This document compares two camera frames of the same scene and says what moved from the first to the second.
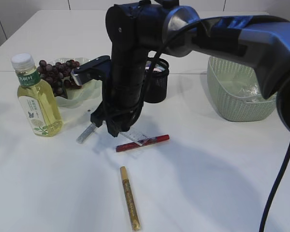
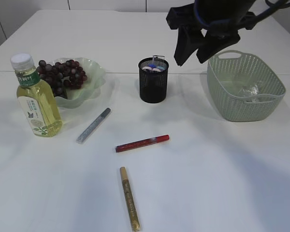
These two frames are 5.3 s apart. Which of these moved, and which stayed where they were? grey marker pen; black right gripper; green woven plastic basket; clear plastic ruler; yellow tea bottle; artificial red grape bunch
Moved: black right gripper; clear plastic ruler
Stayed: green woven plastic basket; grey marker pen; artificial red grape bunch; yellow tea bottle
